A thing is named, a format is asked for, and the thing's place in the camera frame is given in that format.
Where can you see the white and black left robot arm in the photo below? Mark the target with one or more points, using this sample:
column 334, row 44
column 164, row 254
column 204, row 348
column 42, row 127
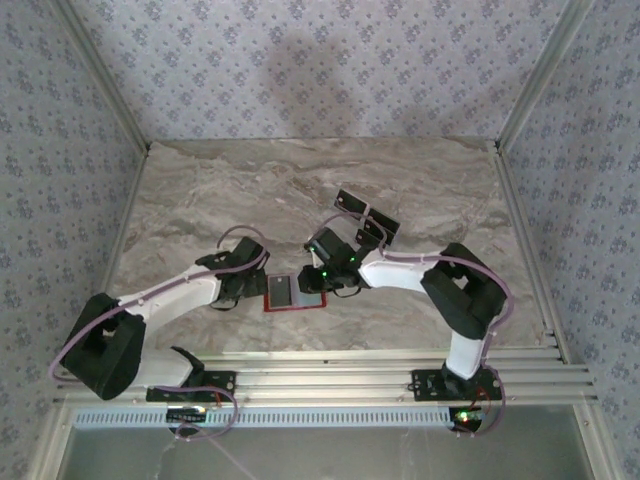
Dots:
column 170, row 300

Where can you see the small circuit board with LED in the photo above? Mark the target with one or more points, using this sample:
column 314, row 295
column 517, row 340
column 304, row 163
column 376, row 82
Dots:
column 187, row 415
column 467, row 417

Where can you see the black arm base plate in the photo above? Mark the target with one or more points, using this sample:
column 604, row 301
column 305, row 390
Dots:
column 225, row 380
column 425, row 385

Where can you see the red card holder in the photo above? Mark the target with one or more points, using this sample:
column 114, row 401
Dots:
column 305, row 301

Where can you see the aluminium table side rail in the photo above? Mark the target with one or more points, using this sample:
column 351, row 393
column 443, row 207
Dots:
column 126, row 215
column 530, row 250

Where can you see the aluminium frame post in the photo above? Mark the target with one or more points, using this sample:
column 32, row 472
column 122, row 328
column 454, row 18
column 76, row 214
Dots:
column 103, row 75
column 541, row 75

